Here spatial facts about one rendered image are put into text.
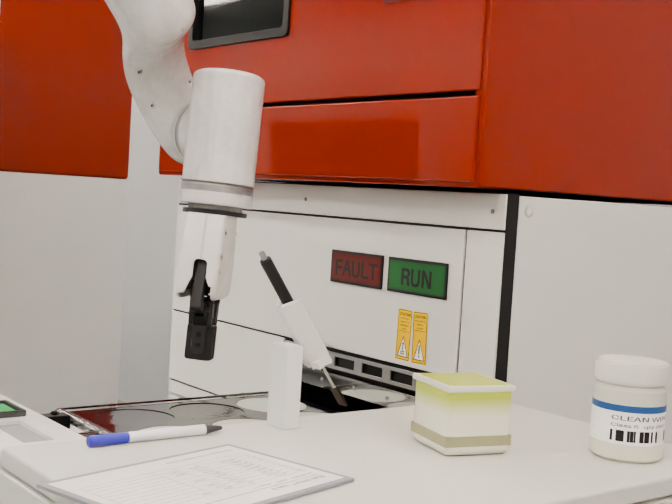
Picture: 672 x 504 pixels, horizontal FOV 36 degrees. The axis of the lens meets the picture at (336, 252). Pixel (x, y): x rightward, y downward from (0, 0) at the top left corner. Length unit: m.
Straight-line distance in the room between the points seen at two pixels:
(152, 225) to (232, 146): 4.01
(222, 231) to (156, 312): 3.97
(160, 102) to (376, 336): 0.46
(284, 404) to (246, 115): 0.34
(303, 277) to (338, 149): 0.24
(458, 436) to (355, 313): 0.55
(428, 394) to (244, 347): 0.77
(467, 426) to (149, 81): 0.56
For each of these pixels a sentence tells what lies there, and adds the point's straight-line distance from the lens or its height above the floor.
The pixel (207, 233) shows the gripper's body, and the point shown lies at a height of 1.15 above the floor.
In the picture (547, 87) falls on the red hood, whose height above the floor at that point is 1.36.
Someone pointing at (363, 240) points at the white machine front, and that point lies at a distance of 1.50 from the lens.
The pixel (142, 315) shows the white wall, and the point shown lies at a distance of 5.26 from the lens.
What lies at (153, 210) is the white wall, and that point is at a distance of 5.17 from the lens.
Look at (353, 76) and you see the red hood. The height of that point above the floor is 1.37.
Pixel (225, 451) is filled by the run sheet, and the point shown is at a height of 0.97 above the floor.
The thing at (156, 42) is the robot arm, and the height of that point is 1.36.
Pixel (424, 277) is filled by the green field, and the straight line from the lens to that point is 1.40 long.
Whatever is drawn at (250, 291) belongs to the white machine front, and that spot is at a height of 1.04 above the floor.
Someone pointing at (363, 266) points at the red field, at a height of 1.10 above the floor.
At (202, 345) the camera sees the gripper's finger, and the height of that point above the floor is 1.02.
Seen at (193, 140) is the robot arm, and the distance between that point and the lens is 1.20.
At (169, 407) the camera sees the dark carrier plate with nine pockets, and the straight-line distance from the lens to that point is 1.46.
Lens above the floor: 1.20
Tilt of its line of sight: 3 degrees down
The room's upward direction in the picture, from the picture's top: 3 degrees clockwise
